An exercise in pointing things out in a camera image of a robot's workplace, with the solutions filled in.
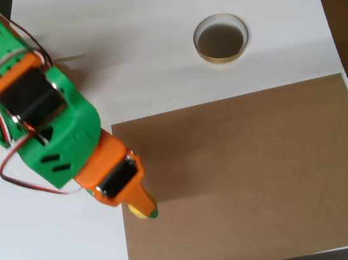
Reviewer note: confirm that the orange gripper black servo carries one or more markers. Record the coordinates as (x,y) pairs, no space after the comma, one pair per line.
(107,160)

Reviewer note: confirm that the small yellow figure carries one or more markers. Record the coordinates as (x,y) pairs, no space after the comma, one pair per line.
(135,211)

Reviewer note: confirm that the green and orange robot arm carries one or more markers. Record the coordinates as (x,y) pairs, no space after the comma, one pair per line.
(75,133)

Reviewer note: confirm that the round gold-rimmed dish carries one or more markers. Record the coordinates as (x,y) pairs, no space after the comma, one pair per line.
(220,40)

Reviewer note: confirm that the brown fibreboard sheet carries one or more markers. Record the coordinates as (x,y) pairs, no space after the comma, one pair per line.
(247,175)

